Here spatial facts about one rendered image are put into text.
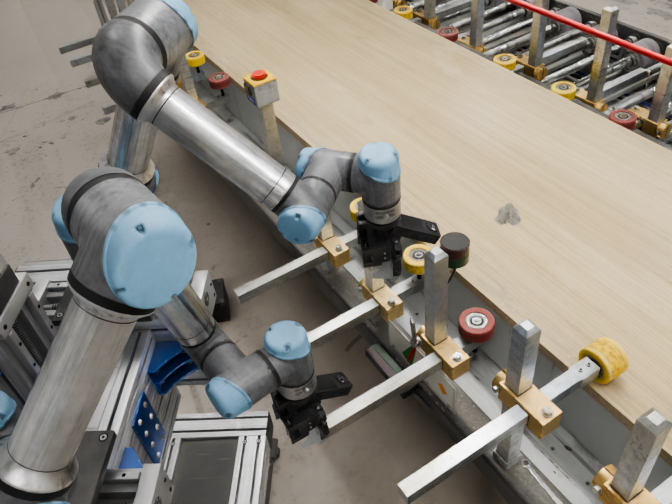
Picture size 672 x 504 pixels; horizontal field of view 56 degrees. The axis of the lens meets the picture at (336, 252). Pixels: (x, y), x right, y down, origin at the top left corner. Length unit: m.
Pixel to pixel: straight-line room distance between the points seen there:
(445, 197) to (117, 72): 1.01
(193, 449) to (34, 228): 1.88
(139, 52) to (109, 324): 0.46
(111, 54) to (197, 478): 1.41
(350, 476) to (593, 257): 1.12
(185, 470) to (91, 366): 1.33
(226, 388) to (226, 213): 2.30
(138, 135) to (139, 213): 0.56
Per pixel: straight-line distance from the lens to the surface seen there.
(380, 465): 2.29
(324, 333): 1.56
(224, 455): 2.15
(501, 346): 1.69
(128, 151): 1.37
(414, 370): 1.43
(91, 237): 0.81
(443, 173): 1.88
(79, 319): 0.85
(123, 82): 1.08
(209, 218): 3.33
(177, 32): 1.18
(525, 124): 2.11
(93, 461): 1.24
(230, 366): 1.11
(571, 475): 1.61
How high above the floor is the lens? 2.01
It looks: 43 degrees down
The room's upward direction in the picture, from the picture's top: 8 degrees counter-clockwise
